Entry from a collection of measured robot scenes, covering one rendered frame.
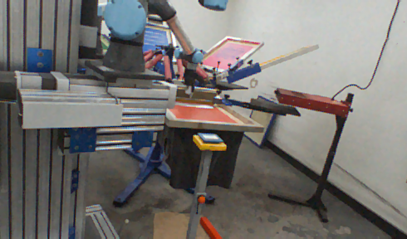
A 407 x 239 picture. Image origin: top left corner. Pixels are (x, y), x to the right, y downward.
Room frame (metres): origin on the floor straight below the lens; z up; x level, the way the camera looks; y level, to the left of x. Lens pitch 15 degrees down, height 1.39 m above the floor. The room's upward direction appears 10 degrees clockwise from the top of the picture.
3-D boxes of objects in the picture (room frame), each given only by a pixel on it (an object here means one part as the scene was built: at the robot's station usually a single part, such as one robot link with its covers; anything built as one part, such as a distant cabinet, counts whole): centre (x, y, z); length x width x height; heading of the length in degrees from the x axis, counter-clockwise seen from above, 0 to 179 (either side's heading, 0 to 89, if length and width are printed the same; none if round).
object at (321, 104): (2.63, -0.98, 1.06); 0.61 x 0.46 x 0.12; 82
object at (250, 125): (1.86, 0.04, 0.97); 0.79 x 0.58 x 0.04; 22
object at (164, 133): (1.74, 0.19, 0.79); 0.46 x 0.09 x 0.33; 22
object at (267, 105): (2.74, -0.24, 0.91); 1.34 x 0.40 x 0.08; 82
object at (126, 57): (1.02, 0.31, 1.31); 0.15 x 0.15 x 0.10
